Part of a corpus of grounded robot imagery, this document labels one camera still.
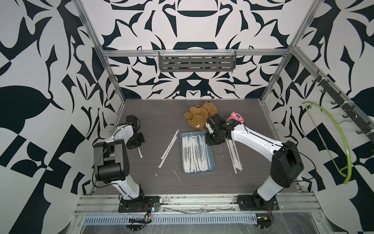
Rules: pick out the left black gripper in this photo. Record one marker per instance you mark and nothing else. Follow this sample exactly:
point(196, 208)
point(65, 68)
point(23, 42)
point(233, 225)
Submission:
point(142, 140)

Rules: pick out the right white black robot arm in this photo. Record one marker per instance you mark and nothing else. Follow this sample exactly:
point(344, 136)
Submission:
point(286, 162)

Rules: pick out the blue plastic storage tray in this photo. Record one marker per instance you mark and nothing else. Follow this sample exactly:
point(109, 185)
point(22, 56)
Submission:
point(206, 160)

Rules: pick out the pink alarm clock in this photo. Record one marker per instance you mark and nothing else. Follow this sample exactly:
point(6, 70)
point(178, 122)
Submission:
point(237, 117)

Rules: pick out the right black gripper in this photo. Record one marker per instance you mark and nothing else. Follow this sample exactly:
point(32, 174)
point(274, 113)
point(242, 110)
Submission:
point(209, 141)

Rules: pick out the white slotted cable duct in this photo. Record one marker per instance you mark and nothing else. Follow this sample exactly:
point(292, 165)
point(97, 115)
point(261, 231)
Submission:
point(169, 219)

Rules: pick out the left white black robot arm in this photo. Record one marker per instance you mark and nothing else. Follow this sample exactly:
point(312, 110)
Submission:
point(111, 163)

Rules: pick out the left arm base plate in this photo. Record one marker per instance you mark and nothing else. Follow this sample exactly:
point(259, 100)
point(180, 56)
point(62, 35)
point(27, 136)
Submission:
point(139, 205)

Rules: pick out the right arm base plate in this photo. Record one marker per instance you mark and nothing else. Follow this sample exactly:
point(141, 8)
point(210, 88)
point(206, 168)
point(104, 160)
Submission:
point(256, 203)

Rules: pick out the green plastic clothes hanger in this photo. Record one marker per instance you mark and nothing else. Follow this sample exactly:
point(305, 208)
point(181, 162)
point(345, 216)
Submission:
point(331, 139)

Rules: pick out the grey metal wall shelf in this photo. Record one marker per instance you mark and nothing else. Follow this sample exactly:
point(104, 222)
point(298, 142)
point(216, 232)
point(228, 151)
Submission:
point(197, 60)

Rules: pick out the pile straw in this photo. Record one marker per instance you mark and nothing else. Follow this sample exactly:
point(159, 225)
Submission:
point(234, 155)

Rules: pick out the brown teddy bear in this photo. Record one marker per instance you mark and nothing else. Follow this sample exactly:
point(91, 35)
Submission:
point(198, 115)

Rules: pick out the lone wrapped straw far left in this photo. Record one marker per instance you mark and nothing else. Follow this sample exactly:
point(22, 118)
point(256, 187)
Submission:
point(140, 154)

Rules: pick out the grey wall hook rail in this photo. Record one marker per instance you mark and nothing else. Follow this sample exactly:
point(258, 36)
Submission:
point(338, 99)

